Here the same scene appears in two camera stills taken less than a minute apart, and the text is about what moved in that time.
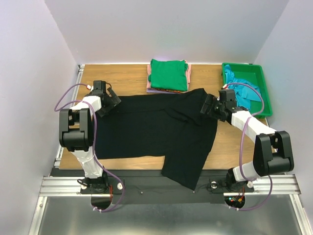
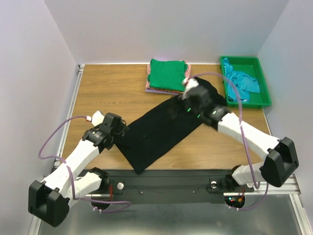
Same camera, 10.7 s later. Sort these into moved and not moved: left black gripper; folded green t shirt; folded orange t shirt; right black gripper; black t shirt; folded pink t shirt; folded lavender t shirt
Moved: black t shirt; right black gripper; left black gripper
Not moved: folded lavender t shirt; folded pink t shirt; folded orange t shirt; folded green t shirt
